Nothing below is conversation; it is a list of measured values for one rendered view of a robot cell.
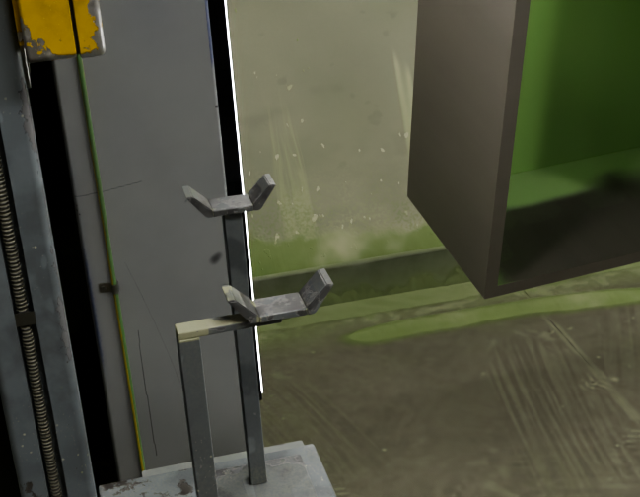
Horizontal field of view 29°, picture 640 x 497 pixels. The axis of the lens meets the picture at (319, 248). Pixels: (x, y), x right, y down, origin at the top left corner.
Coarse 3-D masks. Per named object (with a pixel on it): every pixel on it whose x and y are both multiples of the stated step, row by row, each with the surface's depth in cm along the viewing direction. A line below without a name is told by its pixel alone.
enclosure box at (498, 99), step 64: (448, 0) 212; (512, 0) 190; (576, 0) 237; (448, 64) 217; (512, 64) 195; (576, 64) 246; (448, 128) 223; (512, 128) 203; (576, 128) 256; (448, 192) 229; (512, 192) 251; (576, 192) 251; (512, 256) 234; (576, 256) 234
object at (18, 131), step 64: (0, 0) 84; (0, 64) 86; (0, 128) 89; (0, 192) 90; (0, 256) 92; (0, 320) 94; (64, 320) 95; (0, 384) 96; (64, 384) 97; (64, 448) 100
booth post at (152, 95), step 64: (128, 0) 136; (192, 0) 138; (64, 64) 137; (128, 64) 139; (192, 64) 141; (64, 128) 141; (128, 128) 142; (192, 128) 144; (128, 192) 146; (128, 256) 149; (192, 256) 151; (128, 320) 152; (192, 320) 155; (128, 448) 160
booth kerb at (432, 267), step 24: (336, 264) 304; (360, 264) 306; (384, 264) 307; (408, 264) 309; (432, 264) 311; (456, 264) 312; (264, 288) 302; (288, 288) 303; (336, 288) 307; (360, 288) 308; (384, 288) 310; (408, 288) 312
